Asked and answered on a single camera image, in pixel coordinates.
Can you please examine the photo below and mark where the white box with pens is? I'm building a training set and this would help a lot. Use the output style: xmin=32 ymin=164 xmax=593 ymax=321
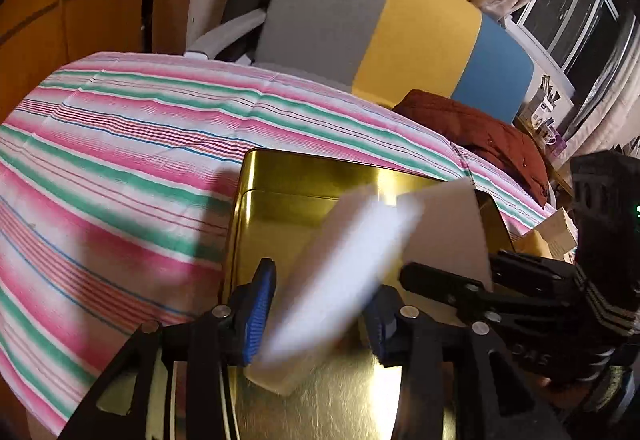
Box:
xmin=527 ymin=74 xmax=576 ymax=131

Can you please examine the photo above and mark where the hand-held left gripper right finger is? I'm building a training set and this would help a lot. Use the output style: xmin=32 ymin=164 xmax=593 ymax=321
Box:
xmin=362 ymin=285 xmax=571 ymax=440

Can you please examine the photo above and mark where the maroon and gold tin container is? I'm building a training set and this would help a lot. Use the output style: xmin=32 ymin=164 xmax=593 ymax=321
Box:
xmin=220 ymin=147 xmax=516 ymax=440

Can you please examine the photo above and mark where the window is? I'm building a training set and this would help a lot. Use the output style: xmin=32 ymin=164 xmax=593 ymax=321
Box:
xmin=517 ymin=0 xmax=623 ymax=75

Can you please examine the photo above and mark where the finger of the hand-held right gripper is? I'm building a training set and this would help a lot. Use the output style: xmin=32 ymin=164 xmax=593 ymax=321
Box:
xmin=399 ymin=262 xmax=501 ymax=325
xmin=489 ymin=250 xmax=581 ymax=321

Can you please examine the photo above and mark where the purple mug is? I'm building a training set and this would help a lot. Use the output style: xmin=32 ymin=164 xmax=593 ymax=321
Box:
xmin=545 ymin=132 xmax=568 ymax=158

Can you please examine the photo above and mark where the red-brown jacket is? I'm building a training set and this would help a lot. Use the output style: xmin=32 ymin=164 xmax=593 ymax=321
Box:
xmin=392 ymin=90 xmax=551 ymax=208

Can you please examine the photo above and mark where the white card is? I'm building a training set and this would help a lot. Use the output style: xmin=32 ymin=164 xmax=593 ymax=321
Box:
xmin=397 ymin=177 xmax=493 ymax=293

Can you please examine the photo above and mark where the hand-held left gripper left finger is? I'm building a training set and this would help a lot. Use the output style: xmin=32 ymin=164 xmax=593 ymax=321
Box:
xmin=60 ymin=259 xmax=278 ymax=440

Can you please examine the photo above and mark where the pink green striped blanket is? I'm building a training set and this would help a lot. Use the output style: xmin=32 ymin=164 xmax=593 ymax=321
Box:
xmin=0 ymin=50 xmax=558 ymax=436

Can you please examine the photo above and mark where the cream cardboard box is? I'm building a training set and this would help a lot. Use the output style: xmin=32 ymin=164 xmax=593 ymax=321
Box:
xmin=515 ymin=207 xmax=578 ymax=265

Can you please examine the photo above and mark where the white sponge block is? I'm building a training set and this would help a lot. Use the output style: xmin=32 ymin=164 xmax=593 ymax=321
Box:
xmin=245 ymin=185 xmax=426 ymax=396

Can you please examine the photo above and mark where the grey yellow blue chair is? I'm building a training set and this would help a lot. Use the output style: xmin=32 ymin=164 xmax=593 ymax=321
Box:
xmin=185 ymin=0 xmax=535 ymax=123

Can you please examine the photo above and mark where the pale curtain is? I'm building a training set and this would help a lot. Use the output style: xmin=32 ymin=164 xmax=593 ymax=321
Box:
xmin=575 ymin=20 xmax=640 ymax=155

